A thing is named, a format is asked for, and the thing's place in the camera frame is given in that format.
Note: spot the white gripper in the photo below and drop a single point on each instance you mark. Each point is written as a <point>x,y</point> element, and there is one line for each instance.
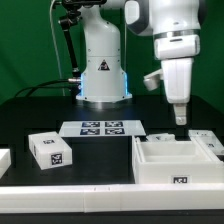
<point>176,56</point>

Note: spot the white door panel with knob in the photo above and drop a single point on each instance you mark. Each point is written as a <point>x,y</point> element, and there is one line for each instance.
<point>163,137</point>

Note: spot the white cabinet body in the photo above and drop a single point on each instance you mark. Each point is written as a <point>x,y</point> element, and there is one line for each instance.
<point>175,162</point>

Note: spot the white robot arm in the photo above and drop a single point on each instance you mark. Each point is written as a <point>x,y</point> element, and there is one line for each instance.
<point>174,26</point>

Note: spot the white cabinet top block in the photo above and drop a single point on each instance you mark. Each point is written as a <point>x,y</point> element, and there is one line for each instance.
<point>50,150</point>

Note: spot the white front fence bar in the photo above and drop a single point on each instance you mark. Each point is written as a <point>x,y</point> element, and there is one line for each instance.
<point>109,198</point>

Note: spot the white left fence block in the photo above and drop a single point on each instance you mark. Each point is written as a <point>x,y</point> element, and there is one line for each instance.
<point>5,161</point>

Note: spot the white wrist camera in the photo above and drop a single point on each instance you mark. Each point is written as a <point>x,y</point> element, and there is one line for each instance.
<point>152,80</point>

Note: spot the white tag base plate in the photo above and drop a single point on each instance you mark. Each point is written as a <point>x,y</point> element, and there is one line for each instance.
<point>102,128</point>

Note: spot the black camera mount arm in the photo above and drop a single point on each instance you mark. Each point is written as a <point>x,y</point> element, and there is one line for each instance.
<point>73,13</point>

